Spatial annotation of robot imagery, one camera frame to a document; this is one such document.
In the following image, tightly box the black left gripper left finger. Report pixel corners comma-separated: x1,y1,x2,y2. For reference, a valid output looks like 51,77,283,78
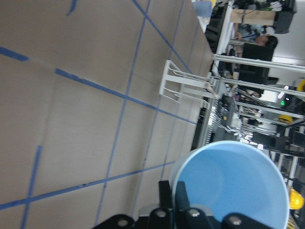
158,180,173,210

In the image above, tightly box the seated person in background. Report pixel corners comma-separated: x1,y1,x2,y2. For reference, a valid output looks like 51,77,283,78
234,23,278,49

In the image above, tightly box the white wire cup rack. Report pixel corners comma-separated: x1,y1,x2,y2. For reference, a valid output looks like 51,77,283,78
159,60,220,109

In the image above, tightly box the light blue transferred cup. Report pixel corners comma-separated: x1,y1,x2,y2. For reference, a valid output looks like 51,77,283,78
169,141,289,229

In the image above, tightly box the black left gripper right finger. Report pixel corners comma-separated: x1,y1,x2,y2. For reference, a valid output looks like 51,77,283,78
175,181,190,211

